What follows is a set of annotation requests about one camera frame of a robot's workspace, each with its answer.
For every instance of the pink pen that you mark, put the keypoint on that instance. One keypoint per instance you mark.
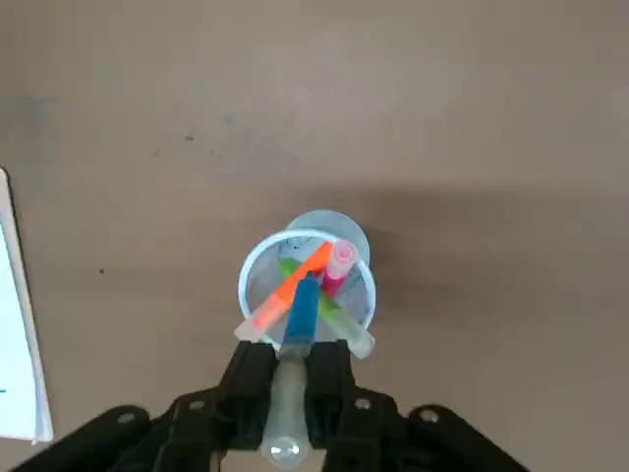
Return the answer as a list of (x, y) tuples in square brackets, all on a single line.
[(339, 265)]

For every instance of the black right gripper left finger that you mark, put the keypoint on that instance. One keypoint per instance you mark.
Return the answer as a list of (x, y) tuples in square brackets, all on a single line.
[(236, 393)]

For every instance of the green pen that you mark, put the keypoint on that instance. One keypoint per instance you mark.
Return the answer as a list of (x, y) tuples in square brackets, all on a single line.
[(356, 336)]

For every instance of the wooden clipboard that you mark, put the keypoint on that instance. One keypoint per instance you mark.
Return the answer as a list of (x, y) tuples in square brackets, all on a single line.
[(30, 344)]

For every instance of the blue pen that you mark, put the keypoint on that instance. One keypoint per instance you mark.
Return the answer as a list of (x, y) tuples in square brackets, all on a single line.
[(302, 314)]

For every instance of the white paper sheet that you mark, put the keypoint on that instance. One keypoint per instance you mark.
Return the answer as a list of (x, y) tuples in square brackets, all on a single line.
[(7, 369)]

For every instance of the clear plastic cup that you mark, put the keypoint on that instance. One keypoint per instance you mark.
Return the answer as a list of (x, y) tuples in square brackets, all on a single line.
[(319, 226)]

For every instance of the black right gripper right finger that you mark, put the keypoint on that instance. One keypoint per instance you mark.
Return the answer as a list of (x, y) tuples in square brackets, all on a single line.
[(339, 393)]

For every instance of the orange pen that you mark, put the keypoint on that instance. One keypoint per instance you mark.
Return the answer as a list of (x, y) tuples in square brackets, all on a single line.
[(272, 302)]

